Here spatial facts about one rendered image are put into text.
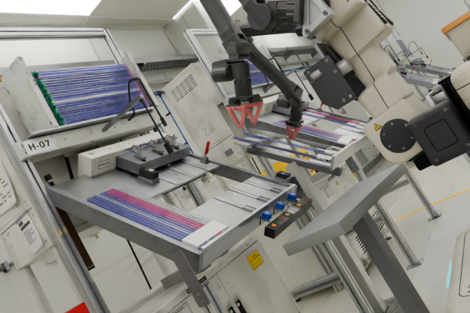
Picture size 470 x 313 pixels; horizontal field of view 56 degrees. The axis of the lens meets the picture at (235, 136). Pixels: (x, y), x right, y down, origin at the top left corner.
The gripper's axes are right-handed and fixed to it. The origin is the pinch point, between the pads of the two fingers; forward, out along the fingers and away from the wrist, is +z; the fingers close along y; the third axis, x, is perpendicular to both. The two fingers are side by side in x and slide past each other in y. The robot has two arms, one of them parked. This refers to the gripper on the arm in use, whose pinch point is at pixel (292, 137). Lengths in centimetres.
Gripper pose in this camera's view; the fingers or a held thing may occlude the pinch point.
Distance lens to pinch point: 226.5
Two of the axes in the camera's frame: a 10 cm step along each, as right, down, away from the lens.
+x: 8.7, 2.2, -4.4
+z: -1.2, 9.6, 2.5
